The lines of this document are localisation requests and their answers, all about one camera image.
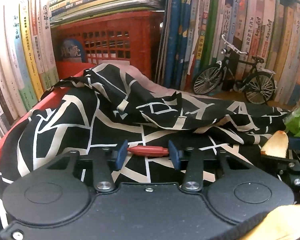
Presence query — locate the row of upright books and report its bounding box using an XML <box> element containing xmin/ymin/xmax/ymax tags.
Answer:
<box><xmin>0</xmin><ymin>0</ymin><xmax>300</xmax><ymax>140</ymax></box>

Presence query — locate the person's left hand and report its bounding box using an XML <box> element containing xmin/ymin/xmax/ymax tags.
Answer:
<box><xmin>241</xmin><ymin>204</ymin><xmax>300</xmax><ymax>240</ymax></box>

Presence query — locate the black white patterned cloth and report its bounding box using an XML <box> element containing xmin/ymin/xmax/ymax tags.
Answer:
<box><xmin>0</xmin><ymin>64</ymin><xmax>290</xmax><ymax>230</ymax></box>

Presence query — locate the crumpled green wrapper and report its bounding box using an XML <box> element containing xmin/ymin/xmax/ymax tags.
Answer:
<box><xmin>283</xmin><ymin>106</ymin><xmax>300</xmax><ymax>137</ymax></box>

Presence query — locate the miniature black bicycle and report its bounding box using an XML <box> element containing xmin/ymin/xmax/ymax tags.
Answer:
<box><xmin>192</xmin><ymin>34</ymin><xmax>277</xmax><ymax>105</ymax></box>

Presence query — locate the red plastic crate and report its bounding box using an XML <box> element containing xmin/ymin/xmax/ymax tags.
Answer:
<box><xmin>52</xmin><ymin>9</ymin><xmax>164</xmax><ymax>79</ymax></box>

